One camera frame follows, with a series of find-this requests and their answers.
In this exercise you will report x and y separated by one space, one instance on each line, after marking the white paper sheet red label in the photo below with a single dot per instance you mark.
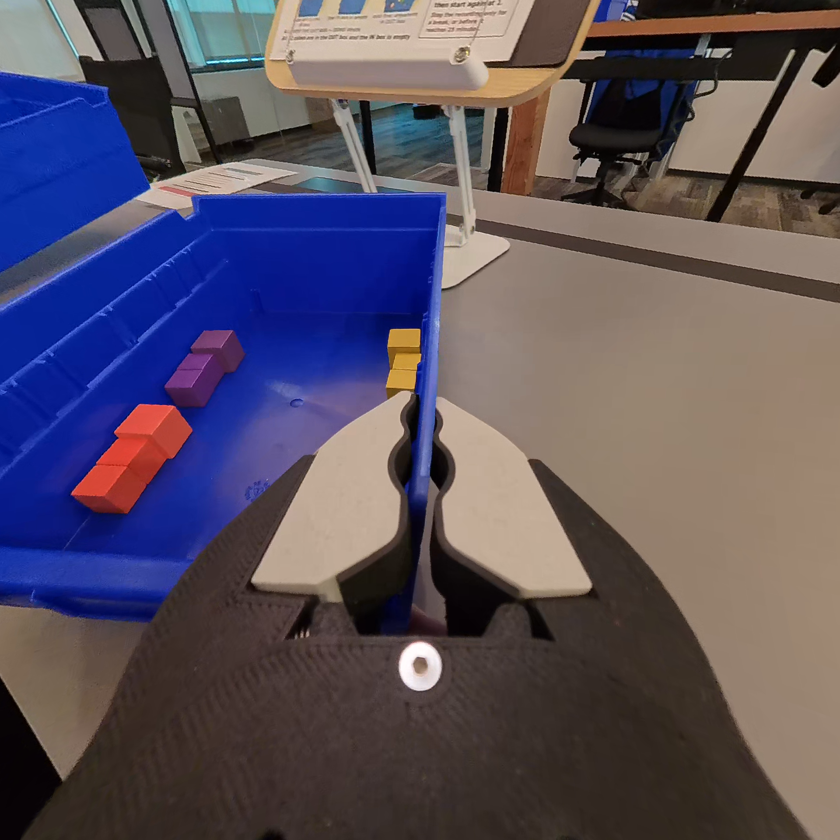
216 180

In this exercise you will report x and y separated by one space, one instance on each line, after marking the grey low cabinet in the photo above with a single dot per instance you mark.
223 121

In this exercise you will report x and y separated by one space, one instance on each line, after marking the black backing sheet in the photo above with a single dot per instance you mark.
551 33

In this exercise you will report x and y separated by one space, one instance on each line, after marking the wooden document stand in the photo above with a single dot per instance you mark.
407 88

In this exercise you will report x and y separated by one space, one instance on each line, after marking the black office chair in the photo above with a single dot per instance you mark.
617 138

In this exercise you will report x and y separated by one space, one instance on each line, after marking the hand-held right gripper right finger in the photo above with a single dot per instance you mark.
505 518

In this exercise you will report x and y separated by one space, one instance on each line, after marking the wood-edged office desk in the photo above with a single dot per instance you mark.
695 29

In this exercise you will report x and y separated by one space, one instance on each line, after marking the printed instruction sheet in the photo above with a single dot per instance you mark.
394 26

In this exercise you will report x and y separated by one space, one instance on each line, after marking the blue cloth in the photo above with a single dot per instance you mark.
676 105

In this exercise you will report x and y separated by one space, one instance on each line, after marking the wooden post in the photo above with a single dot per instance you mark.
525 141

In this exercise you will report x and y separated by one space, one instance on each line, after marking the red wooden cube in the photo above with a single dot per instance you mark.
108 490
154 425
130 456

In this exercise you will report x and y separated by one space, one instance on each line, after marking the blue plastic bin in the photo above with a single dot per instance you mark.
315 275
59 164

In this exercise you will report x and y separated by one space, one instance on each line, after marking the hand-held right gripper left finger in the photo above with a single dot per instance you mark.
334 505

